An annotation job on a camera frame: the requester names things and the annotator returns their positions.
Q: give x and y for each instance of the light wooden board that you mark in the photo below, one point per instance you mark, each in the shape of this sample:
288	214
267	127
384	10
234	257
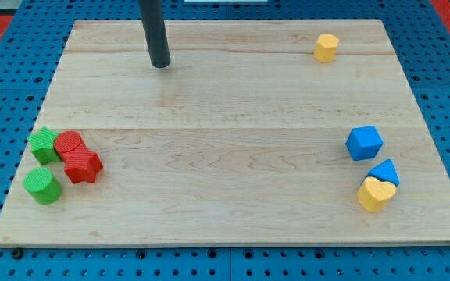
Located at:
240	142

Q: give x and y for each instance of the yellow hexagon block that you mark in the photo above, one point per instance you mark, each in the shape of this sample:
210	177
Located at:
326	48

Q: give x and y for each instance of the blue cube block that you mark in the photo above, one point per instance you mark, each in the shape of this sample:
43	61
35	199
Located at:
364	143

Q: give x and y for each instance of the red star block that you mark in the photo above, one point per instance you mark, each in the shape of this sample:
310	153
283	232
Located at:
82	165

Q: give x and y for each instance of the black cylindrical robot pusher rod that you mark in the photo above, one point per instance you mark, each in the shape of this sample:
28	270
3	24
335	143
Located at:
155	32

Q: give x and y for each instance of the red cylinder block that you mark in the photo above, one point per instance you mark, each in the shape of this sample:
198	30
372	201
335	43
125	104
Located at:
67	141

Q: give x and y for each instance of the yellow heart block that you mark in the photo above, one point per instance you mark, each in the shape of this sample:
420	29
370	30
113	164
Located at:
373	194

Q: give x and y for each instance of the blue triangle block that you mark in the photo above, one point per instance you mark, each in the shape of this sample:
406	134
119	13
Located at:
385	171

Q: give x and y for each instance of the green star block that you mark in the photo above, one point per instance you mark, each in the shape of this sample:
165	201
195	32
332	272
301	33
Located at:
42	145

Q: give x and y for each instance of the green cylinder block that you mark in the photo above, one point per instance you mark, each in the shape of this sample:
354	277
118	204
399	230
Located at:
42	186

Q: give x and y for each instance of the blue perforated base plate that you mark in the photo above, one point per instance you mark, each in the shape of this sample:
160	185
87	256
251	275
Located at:
31	47

